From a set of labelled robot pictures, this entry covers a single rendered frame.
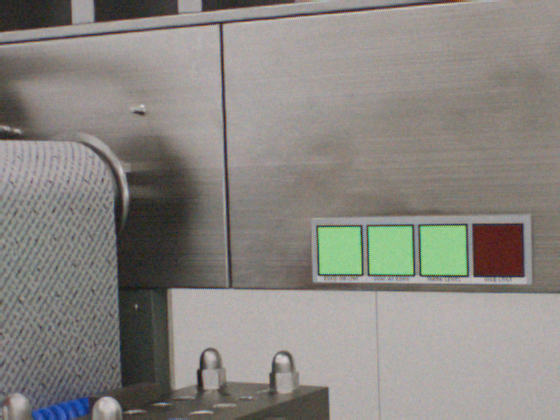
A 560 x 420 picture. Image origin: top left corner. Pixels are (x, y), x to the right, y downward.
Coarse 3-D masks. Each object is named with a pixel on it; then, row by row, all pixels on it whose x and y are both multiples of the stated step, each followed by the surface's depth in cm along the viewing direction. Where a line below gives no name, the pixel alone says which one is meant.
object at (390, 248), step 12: (372, 228) 140; (384, 228) 140; (396, 228) 139; (408, 228) 138; (372, 240) 140; (384, 240) 140; (396, 240) 139; (408, 240) 139; (372, 252) 141; (384, 252) 140; (396, 252) 139; (408, 252) 139; (372, 264) 141; (384, 264) 140; (396, 264) 139; (408, 264) 139
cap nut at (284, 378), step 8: (280, 352) 146; (288, 352) 146; (280, 360) 145; (288, 360) 146; (272, 368) 146; (280, 368) 145; (288, 368) 145; (272, 376) 146; (280, 376) 145; (288, 376) 145; (296, 376) 146; (272, 384) 146; (280, 384) 145; (288, 384) 145; (296, 384) 146; (272, 392) 145; (280, 392) 145; (288, 392) 145
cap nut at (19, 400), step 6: (12, 396) 121; (18, 396) 121; (24, 396) 122; (6, 402) 121; (12, 402) 121; (18, 402) 121; (24, 402) 121; (6, 408) 120; (12, 408) 120; (18, 408) 120; (24, 408) 121; (30, 408) 121; (6, 414) 120; (12, 414) 120; (18, 414) 120; (24, 414) 121; (30, 414) 121
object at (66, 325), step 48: (48, 240) 136; (96, 240) 143; (0, 288) 129; (48, 288) 136; (96, 288) 143; (0, 336) 129; (48, 336) 136; (96, 336) 143; (0, 384) 129; (48, 384) 136; (96, 384) 143
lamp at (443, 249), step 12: (432, 228) 137; (444, 228) 137; (456, 228) 136; (432, 240) 137; (444, 240) 137; (456, 240) 136; (432, 252) 137; (444, 252) 137; (456, 252) 136; (432, 264) 137; (444, 264) 137; (456, 264) 136
